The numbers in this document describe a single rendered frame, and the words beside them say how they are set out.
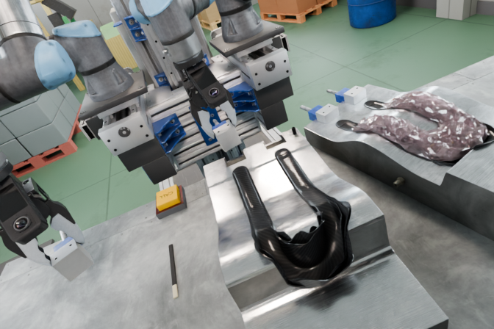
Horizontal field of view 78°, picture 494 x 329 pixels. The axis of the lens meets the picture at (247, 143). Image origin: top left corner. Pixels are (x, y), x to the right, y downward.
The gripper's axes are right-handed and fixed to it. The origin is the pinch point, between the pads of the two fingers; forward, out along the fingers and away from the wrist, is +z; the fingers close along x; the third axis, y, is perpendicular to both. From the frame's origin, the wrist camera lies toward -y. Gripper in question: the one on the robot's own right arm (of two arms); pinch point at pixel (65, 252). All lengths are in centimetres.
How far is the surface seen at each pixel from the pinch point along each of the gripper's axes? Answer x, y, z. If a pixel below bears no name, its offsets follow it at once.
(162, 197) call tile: -21.8, 11.1, 11.3
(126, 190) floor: -19, 166, 96
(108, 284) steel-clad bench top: -0.6, 1.8, 14.9
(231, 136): -42.5, 0.3, 1.5
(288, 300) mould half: -23.8, -35.0, 8.7
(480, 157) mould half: -62, -46, 4
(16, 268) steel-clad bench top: 17.9, 30.9, 15.0
